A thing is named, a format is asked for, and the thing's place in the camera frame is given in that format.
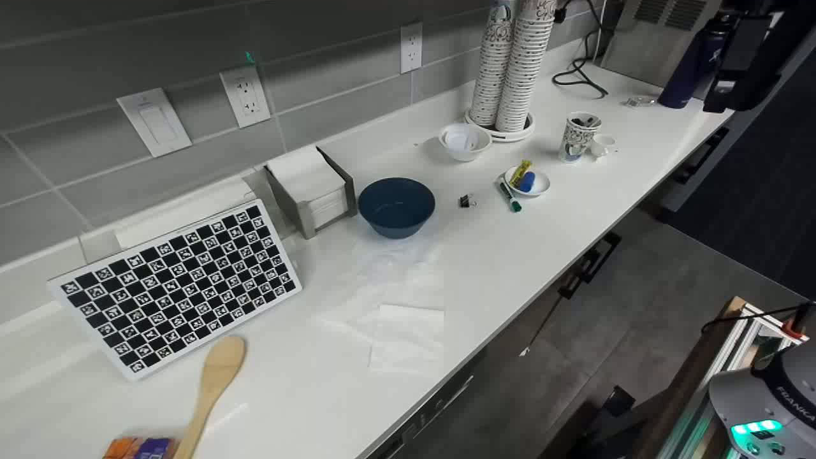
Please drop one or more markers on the dark blue bowl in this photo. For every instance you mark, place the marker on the dark blue bowl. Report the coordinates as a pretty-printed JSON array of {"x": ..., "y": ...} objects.
[{"x": 395, "y": 209}]

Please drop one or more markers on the green marker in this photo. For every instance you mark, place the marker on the green marker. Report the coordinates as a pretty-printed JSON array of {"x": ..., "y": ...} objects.
[{"x": 507, "y": 198}]

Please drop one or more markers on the small white bowl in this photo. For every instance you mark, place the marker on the small white bowl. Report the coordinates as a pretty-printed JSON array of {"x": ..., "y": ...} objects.
[{"x": 463, "y": 142}]

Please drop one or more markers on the small black cap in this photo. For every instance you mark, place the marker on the small black cap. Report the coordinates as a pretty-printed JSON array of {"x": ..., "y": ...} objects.
[{"x": 465, "y": 203}]

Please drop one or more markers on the white napkin holder box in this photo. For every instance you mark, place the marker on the white napkin holder box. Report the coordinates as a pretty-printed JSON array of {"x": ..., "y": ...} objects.
[{"x": 307, "y": 191}]

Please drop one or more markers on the white paper napkin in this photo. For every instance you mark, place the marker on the white paper napkin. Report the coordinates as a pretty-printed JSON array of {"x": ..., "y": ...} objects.
[{"x": 408, "y": 341}]

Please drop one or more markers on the small plate with blue item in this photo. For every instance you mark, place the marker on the small plate with blue item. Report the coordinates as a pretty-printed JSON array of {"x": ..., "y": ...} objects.
[{"x": 528, "y": 183}]

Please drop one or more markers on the white plate under cups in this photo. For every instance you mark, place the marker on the white plate under cups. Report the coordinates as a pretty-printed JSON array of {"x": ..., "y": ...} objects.
[{"x": 518, "y": 133}]

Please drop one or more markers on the tall paper cup stack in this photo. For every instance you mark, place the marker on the tall paper cup stack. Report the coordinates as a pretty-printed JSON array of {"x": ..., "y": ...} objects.
[
  {"x": 491, "y": 68},
  {"x": 524, "y": 68}
]

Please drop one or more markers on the black white checkerboard board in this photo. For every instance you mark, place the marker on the black white checkerboard board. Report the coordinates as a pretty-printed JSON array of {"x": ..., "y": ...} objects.
[{"x": 177, "y": 288}]

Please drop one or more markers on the wooden spoon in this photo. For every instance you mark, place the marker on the wooden spoon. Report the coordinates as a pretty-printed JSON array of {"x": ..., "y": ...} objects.
[{"x": 217, "y": 376}]

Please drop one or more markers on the dark blue bottle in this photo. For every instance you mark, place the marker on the dark blue bottle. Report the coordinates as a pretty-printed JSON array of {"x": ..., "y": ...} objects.
[{"x": 690, "y": 68}]

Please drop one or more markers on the orange blue packet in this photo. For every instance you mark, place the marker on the orange blue packet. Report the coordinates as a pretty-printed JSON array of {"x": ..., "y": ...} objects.
[{"x": 142, "y": 447}]

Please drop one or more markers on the grey device with green light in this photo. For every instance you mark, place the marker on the grey device with green light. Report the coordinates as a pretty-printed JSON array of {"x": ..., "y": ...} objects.
[{"x": 765, "y": 409}]

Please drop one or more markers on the white single wall outlet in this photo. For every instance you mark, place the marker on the white single wall outlet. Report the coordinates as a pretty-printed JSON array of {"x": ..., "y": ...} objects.
[{"x": 412, "y": 48}]

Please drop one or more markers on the white double wall outlet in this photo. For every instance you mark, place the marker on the white double wall outlet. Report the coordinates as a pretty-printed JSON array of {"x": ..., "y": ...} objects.
[{"x": 245, "y": 95}]

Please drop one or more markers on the white light switch plate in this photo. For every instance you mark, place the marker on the white light switch plate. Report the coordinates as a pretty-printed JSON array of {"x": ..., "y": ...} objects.
[{"x": 154, "y": 122}]

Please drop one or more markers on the wooden frame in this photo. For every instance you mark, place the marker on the wooden frame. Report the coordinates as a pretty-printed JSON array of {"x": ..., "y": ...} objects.
[{"x": 711, "y": 359}]

